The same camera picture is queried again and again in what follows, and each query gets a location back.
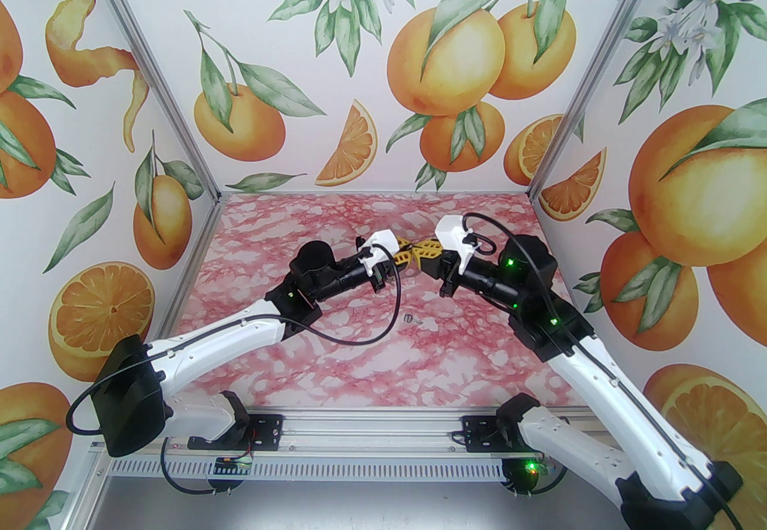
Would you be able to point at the small metal screw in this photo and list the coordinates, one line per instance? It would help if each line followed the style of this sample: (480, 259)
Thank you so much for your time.
(414, 319)

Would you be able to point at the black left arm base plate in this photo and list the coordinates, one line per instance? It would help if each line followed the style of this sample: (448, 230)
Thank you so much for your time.
(269, 431)

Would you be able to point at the silver frame corner post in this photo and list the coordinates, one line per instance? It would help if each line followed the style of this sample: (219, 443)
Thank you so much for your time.
(154, 66)
(599, 66)

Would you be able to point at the small circuit board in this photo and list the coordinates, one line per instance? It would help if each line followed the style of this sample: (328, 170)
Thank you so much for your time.
(536, 466)
(232, 466)

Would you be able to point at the silver short frame post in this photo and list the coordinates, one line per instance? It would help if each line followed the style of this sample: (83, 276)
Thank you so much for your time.
(93, 494)

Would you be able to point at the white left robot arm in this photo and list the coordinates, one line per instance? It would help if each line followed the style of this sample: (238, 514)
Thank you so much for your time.
(216, 336)

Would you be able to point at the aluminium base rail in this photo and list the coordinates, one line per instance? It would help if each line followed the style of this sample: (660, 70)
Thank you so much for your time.
(371, 431)

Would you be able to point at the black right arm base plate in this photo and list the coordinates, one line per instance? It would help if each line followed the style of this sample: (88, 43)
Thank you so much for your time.
(479, 434)

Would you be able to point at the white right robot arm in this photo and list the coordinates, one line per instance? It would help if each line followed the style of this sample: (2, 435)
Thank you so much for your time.
(623, 413)

